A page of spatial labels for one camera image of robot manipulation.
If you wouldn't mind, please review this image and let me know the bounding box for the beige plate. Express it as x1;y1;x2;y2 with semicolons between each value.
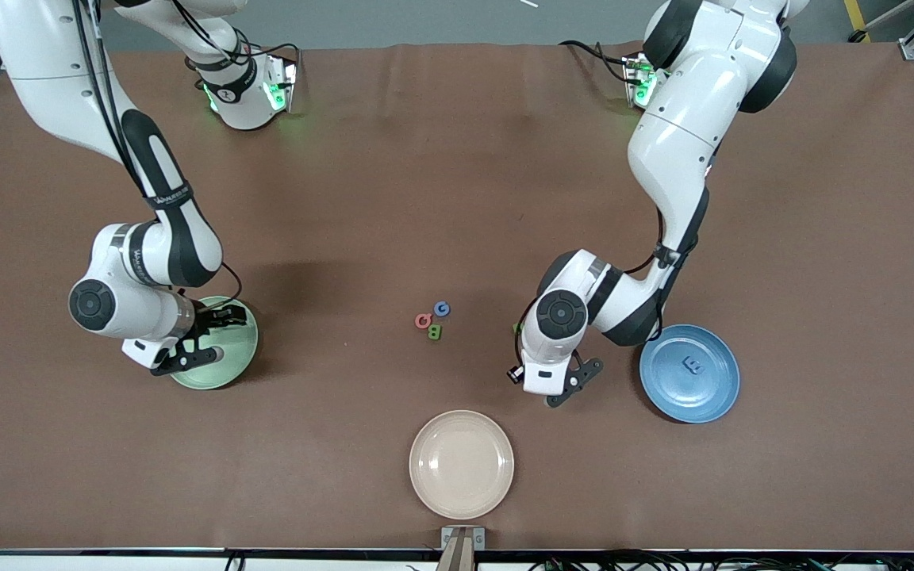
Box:
409;409;516;521

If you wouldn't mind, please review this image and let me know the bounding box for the blue plate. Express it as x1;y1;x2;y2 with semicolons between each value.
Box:
639;324;741;424

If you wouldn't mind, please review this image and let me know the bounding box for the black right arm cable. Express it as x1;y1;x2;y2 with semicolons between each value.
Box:
72;0;244;310

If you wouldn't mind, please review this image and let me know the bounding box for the grey metal bracket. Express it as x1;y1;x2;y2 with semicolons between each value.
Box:
441;526;486;550

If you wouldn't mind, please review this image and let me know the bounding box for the black base cable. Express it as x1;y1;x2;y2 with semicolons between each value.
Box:
235;36;303;88
558;40;636;84

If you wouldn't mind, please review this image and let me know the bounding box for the brown table cover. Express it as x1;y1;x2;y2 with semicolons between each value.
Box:
0;41;914;552

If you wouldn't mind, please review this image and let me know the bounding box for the green plate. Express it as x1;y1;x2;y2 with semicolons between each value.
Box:
167;296;259;391

